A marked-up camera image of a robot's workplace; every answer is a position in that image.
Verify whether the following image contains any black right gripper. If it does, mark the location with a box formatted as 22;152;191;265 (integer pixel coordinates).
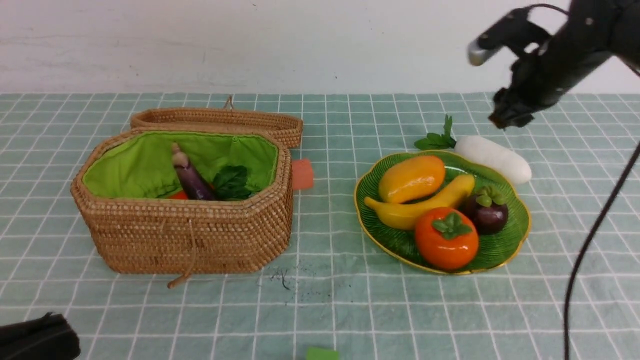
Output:
488;0;621;129

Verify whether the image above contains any white toy radish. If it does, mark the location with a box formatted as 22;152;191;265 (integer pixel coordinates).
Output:
414;114;533;185

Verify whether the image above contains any purple toy mangosteen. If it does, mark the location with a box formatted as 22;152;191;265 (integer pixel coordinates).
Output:
458;186;509;235

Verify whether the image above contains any orange toy mango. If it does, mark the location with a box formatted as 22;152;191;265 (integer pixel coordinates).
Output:
378;155;446;204

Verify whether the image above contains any orange toy persimmon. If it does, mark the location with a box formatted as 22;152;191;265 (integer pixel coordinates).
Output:
414;207;480;272

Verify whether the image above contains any yellow toy banana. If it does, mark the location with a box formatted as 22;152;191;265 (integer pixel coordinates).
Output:
363;173;476;231

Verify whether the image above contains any purple toy eggplant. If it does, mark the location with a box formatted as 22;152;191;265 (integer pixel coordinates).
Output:
171;142;217;201

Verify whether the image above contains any orange toy carrot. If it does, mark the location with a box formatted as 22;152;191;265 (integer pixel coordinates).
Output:
166;190;189;200

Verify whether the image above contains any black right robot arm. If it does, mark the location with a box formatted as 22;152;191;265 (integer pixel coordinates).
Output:
475;0;640;129

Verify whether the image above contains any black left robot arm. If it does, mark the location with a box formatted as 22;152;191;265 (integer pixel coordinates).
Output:
0;312;82;360

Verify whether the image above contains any green leaf-shaped plate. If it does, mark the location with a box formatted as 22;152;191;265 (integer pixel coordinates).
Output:
353;150;531;275

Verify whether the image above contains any woven basket lid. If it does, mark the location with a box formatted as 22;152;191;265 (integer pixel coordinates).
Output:
129;95;304;149

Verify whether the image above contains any orange sticky note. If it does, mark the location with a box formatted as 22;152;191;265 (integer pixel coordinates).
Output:
291;158;314;191

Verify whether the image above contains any green checkered tablecloth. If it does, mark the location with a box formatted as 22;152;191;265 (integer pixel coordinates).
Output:
0;93;639;360

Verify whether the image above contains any green sticky note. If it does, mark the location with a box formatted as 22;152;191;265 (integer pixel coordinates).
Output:
304;346;340;360

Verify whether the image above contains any woven wicker basket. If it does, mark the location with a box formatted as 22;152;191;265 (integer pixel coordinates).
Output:
70;125;294;289

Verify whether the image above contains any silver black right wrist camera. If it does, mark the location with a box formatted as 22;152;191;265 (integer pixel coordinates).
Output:
467;6;552;67

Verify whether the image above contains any black right camera cable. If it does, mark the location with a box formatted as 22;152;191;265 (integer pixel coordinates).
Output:
563;142;640;360

